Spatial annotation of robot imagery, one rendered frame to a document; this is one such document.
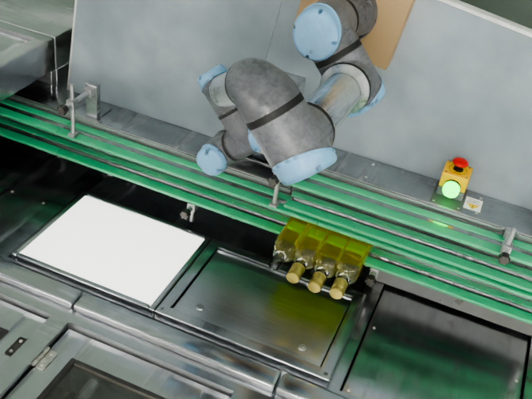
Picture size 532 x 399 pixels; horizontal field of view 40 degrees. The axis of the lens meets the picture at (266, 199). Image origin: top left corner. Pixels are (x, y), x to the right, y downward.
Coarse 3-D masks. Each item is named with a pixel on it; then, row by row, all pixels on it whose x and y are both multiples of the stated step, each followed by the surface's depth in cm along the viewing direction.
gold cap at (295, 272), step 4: (292, 264) 184; (296, 264) 183; (300, 264) 183; (292, 268) 181; (296, 268) 181; (300, 268) 182; (304, 268) 183; (288, 272) 181; (292, 272) 180; (296, 272) 180; (300, 272) 181; (288, 276) 181; (292, 276) 180; (296, 276) 180; (300, 276) 181; (288, 280) 182; (292, 280) 181; (296, 280) 181
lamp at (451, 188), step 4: (448, 180) 188; (452, 180) 187; (444, 184) 188; (448, 184) 187; (452, 184) 186; (456, 184) 187; (444, 188) 187; (448, 188) 187; (452, 188) 186; (456, 188) 186; (460, 188) 188; (444, 192) 188; (448, 192) 187; (452, 192) 187; (456, 192) 186; (448, 196) 188; (452, 196) 187
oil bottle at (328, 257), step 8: (336, 232) 194; (328, 240) 191; (336, 240) 192; (344, 240) 192; (328, 248) 188; (336, 248) 189; (344, 248) 190; (320, 256) 185; (328, 256) 186; (336, 256) 186; (320, 264) 184; (328, 264) 184; (336, 264) 185; (328, 272) 184
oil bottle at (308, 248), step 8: (312, 224) 195; (312, 232) 192; (320, 232) 193; (328, 232) 194; (304, 240) 189; (312, 240) 190; (320, 240) 190; (296, 248) 187; (304, 248) 187; (312, 248) 187; (320, 248) 189; (296, 256) 186; (304, 256) 185; (312, 256) 185; (312, 264) 187
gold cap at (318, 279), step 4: (316, 272) 182; (320, 272) 182; (312, 276) 182; (316, 276) 180; (320, 276) 181; (324, 276) 182; (312, 280) 179; (316, 280) 179; (320, 280) 180; (324, 280) 181; (308, 284) 180; (312, 284) 179; (316, 284) 179; (320, 284) 179; (312, 288) 180; (316, 288) 179; (320, 288) 179; (316, 292) 180
